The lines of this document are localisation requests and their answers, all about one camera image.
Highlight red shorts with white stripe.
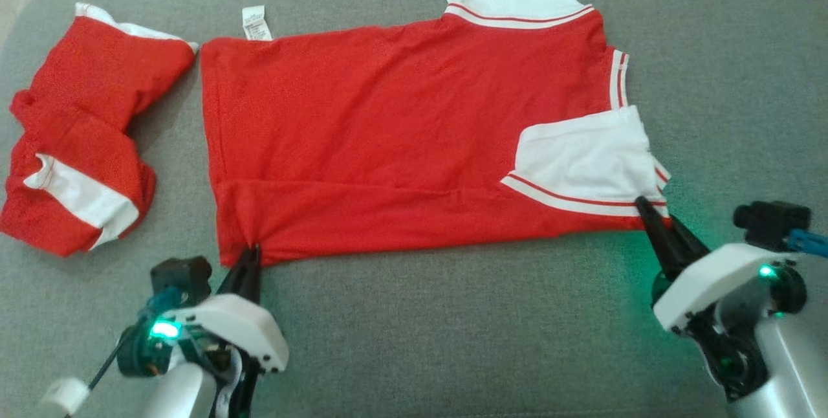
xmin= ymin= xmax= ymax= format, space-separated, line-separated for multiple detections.
xmin=0 ymin=3 xmax=199 ymax=258

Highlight large grey sofa seat cushion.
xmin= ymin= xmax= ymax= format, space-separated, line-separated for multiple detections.
xmin=0 ymin=0 xmax=828 ymax=418

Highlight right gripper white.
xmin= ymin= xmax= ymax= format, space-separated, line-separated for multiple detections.
xmin=635 ymin=196 xmax=793 ymax=335

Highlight red shirt with white sleeves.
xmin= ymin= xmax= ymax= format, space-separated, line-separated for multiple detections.
xmin=201 ymin=0 xmax=672 ymax=269

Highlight white cable tag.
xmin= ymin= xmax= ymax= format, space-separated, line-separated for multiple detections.
xmin=42 ymin=377 xmax=90 ymax=413

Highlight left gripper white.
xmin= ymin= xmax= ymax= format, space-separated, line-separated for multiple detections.
xmin=171 ymin=245 xmax=290 ymax=373

